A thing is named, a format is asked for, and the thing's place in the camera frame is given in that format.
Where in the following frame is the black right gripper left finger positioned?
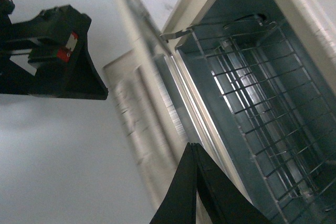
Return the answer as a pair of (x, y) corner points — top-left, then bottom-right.
(1, 0), (108, 100)

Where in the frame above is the cream Toshiba toaster oven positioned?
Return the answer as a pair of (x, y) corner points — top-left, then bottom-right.
(160, 0), (336, 224)

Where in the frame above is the oven door with glass window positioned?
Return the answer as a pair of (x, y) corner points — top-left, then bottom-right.
(104, 0), (250, 210)

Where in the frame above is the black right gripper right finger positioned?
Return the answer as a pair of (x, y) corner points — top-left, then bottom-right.
(151, 143), (270, 223)

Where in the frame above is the metal wire oven rack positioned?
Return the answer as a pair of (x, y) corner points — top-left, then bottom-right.
(182, 15), (335, 223)

